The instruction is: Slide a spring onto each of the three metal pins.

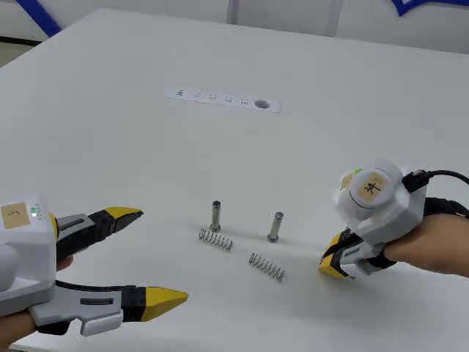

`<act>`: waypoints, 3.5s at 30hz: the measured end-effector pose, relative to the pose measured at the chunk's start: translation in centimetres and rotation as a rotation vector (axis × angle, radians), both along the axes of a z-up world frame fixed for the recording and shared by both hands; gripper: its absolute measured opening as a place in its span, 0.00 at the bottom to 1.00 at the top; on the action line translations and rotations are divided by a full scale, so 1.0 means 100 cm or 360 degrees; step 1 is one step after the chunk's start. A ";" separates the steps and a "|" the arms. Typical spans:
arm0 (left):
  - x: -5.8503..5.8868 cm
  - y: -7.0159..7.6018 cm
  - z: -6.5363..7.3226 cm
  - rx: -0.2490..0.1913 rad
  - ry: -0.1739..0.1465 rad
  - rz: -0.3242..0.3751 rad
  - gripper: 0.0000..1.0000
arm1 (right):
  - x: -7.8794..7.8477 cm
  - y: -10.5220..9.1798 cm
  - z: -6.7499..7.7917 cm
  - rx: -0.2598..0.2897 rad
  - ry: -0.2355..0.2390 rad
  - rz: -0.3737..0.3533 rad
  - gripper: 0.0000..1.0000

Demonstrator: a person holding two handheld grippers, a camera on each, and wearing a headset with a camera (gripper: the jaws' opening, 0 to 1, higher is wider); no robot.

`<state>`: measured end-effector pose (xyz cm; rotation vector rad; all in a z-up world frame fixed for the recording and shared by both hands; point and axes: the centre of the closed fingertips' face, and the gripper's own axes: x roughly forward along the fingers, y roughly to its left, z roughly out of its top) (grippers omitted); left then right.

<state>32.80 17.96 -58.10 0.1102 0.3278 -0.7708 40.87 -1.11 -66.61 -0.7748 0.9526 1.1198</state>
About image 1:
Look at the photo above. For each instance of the silver metal pin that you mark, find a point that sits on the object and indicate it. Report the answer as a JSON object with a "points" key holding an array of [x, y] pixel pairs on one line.
{"points": [[215, 216], [275, 227]]}

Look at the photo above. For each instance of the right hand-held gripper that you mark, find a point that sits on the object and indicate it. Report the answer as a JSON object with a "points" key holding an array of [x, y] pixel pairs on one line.
{"points": [[381, 199]]}

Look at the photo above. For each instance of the person's right hand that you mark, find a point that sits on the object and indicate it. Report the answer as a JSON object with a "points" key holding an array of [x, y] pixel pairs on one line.
{"points": [[436, 245]]}

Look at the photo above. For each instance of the person's left hand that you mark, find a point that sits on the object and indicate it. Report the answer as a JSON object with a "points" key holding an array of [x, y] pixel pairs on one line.
{"points": [[12, 331]]}

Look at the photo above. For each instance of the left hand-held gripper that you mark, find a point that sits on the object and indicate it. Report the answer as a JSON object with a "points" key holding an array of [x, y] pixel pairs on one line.
{"points": [[25, 256]]}

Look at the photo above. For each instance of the silver coil spring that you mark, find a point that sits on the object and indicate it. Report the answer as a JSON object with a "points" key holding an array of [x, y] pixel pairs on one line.
{"points": [[267, 268], [216, 240]]}

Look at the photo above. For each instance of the white recessed power strip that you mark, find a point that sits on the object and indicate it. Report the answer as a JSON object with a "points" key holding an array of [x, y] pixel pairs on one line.
{"points": [[223, 99]]}

